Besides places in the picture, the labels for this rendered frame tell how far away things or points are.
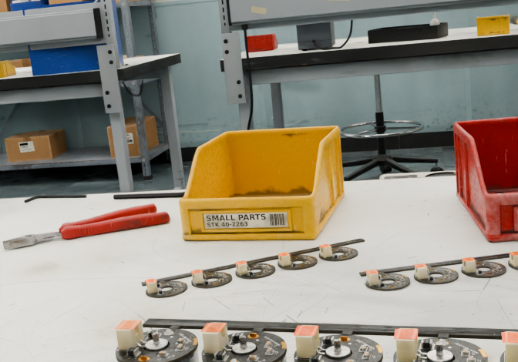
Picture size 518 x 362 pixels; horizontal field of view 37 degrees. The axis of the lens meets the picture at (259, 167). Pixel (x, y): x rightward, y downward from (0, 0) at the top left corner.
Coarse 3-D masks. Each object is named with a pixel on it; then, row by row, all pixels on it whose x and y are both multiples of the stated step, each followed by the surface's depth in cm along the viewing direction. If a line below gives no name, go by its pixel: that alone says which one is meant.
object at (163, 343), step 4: (152, 340) 24; (160, 340) 24; (164, 340) 24; (148, 344) 23; (152, 344) 23; (156, 344) 23; (160, 344) 23; (164, 344) 23; (148, 348) 23; (152, 348) 23; (156, 348) 23; (160, 348) 23; (164, 348) 23; (196, 352) 23; (140, 356) 23; (144, 356) 23; (192, 356) 23; (196, 356) 23; (184, 360) 23; (188, 360) 23; (192, 360) 23; (196, 360) 23
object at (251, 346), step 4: (252, 336) 23; (256, 336) 23; (236, 344) 23; (248, 344) 23; (252, 344) 23; (232, 348) 23; (236, 348) 22; (240, 348) 22; (244, 348) 22; (248, 348) 22; (252, 348) 22; (232, 352) 23; (236, 352) 22; (240, 352) 22; (244, 352) 22; (248, 352) 22; (252, 352) 22; (284, 356) 22; (236, 360) 22; (280, 360) 22; (284, 360) 22
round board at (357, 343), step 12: (336, 336) 23; (348, 336) 23; (360, 336) 23; (324, 348) 22; (360, 348) 22; (372, 348) 22; (300, 360) 22; (312, 360) 21; (324, 360) 21; (336, 360) 21; (348, 360) 21; (360, 360) 21; (372, 360) 21
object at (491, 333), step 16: (160, 320) 25; (176, 320) 25; (192, 320) 25; (208, 320) 25; (224, 320) 25; (432, 336) 22; (448, 336) 22; (464, 336) 22; (480, 336) 22; (496, 336) 22
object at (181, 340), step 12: (144, 336) 24; (168, 336) 24; (180, 336) 24; (192, 336) 24; (132, 348) 23; (144, 348) 24; (168, 348) 23; (180, 348) 23; (192, 348) 23; (120, 360) 23; (132, 360) 23; (156, 360) 22; (168, 360) 22; (180, 360) 23
